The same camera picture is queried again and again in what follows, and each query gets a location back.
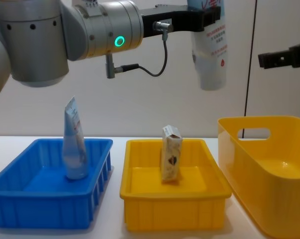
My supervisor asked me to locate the white tube with red print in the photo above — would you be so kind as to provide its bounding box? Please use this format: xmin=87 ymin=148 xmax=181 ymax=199
xmin=187 ymin=0 xmax=228 ymax=91

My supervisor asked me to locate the small cream snack box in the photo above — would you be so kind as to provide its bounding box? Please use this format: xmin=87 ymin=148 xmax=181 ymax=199
xmin=160 ymin=124 xmax=183 ymax=185

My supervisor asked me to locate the white and blue tube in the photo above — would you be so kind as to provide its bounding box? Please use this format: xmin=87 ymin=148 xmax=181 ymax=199
xmin=62 ymin=96 xmax=89 ymax=181

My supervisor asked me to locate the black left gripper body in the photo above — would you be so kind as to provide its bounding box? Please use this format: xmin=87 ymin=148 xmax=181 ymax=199
xmin=139 ymin=6 xmax=176 ymax=39

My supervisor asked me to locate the thin black hanging cord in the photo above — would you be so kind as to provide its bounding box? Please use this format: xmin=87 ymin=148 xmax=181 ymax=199
xmin=242 ymin=0 xmax=258 ymax=139

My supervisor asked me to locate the shallow yellow plastic tray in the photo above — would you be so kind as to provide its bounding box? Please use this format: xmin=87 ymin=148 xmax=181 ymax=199
xmin=119 ymin=138 xmax=232 ymax=231

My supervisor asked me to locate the blue plastic tray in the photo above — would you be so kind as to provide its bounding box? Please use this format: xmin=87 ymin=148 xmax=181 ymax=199
xmin=0 ymin=138 xmax=114 ymax=230

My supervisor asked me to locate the thin dark gripper cable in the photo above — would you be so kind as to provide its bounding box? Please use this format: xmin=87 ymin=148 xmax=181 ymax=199
xmin=105 ymin=21 xmax=173 ymax=79

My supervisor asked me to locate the deep yellow basket with handle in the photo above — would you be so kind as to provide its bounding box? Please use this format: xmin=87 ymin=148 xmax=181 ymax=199
xmin=217 ymin=115 xmax=300 ymax=239

